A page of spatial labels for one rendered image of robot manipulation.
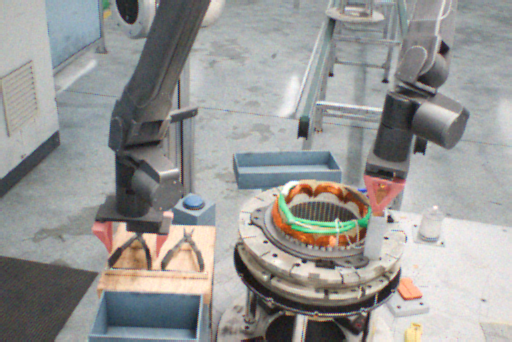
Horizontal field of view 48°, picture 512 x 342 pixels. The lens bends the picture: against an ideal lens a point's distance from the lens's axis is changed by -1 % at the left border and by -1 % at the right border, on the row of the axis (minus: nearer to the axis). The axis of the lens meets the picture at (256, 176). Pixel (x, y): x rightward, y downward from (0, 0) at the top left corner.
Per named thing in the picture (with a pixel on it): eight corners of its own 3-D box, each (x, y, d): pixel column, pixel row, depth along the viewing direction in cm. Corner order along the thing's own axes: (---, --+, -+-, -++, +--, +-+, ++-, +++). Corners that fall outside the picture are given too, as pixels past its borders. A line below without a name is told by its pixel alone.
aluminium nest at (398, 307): (428, 312, 139) (430, 304, 138) (394, 317, 137) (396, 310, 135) (405, 280, 149) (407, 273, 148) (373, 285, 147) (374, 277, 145)
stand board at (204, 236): (209, 304, 99) (210, 293, 98) (97, 299, 98) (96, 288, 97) (216, 236, 116) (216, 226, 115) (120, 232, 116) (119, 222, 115)
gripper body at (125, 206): (161, 230, 97) (161, 194, 93) (99, 225, 96) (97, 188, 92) (166, 208, 102) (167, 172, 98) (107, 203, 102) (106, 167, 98)
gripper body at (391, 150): (408, 156, 100) (419, 116, 96) (405, 182, 91) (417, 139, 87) (371, 147, 101) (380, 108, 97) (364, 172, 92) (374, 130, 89)
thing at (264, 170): (318, 241, 162) (330, 149, 148) (328, 266, 152) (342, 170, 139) (229, 245, 158) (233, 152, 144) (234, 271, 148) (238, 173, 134)
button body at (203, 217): (213, 290, 141) (216, 202, 129) (196, 306, 136) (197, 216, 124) (190, 280, 144) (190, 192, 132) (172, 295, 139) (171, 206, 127)
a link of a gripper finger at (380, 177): (397, 203, 102) (410, 155, 97) (395, 223, 95) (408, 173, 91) (359, 194, 103) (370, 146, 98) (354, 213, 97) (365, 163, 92)
